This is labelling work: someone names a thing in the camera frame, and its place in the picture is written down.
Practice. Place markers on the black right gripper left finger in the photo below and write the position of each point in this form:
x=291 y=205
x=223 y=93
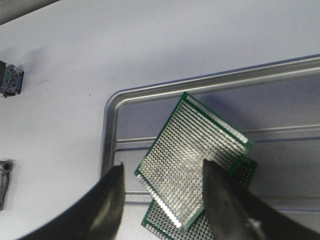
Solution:
x=96 y=216

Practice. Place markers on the green perforated circuit board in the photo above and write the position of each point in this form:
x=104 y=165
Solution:
x=172 y=169
x=158 y=223

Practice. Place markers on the grey metal clamp block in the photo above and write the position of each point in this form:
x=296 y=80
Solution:
x=5 y=169

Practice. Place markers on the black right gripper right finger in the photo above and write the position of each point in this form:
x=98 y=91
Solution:
x=227 y=215

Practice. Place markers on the silver metal tray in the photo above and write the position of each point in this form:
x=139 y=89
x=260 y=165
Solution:
x=276 y=105

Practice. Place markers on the red emergency stop button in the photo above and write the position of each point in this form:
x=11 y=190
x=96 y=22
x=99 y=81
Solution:
x=11 y=80

